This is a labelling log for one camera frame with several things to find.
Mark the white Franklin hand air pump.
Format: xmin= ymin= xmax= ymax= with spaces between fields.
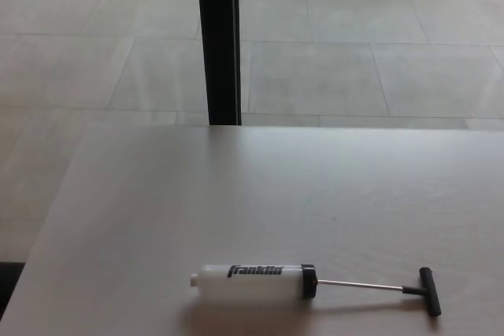
xmin=190 ymin=263 xmax=443 ymax=318

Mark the black vertical metal post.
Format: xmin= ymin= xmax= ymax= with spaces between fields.
xmin=195 ymin=0 xmax=243 ymax=126

